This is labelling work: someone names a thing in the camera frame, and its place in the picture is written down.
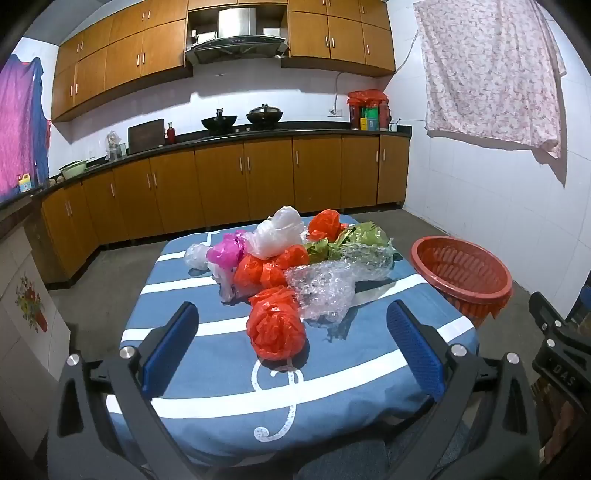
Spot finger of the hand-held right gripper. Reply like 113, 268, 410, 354
529, 291, 578, 339
532, 336, 591, 403

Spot green basin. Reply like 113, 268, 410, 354
58, 160, 89, 181

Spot red bag of bottles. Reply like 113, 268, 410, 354
346, 89, 392, 131

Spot black wok with lid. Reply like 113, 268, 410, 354
246, 104, 284, 128

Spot orange plastic bag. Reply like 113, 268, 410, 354
233, 244, 310, 291
246, 286, 308, 361
307, 209, 350, 243

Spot floral hanging cloth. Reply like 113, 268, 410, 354
413, 0, 568, 160

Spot wooden base cabinets with counter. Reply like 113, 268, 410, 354
30, 124, 411, 280

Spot white flower-printed cabinet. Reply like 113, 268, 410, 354
0, 225, 71, 425

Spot dark cutting board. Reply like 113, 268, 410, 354
127, 119, 166, 155

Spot steel range hood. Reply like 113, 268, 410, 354
185, 8, 290, 65

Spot person's jeans leg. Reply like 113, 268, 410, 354
294, 438, 389, 480

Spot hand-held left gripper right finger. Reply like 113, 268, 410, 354
383, 299, 542, 480

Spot pink and blue hanging cloth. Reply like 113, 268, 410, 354
0, 54, 52, 200

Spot clear bubble wrap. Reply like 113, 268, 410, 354
285, 239, 399, 325

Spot wooden wall cabinets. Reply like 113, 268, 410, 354
51, 0, 397, 123

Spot green plastic bag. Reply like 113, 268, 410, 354
305, 222, 391, 265

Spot wall socket with cable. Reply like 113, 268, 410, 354
329, 71, 360, 117

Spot small clear plastic bag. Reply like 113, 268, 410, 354
184, 243, 217, 269

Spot white translucent plastic bag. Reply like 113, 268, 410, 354
247, 206, 306, 260

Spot blue striped tablecloth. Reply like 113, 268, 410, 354
105, 213, 478, 468

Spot glass jar with plastic bag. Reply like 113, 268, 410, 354
105, 130, 128, 162

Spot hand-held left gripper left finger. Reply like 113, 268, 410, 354
46, 301, 204, 480

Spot red plastic basket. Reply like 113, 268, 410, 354
410, 236, 514, 328

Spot pink plastic bag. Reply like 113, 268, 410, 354
207, 232, 250, 269

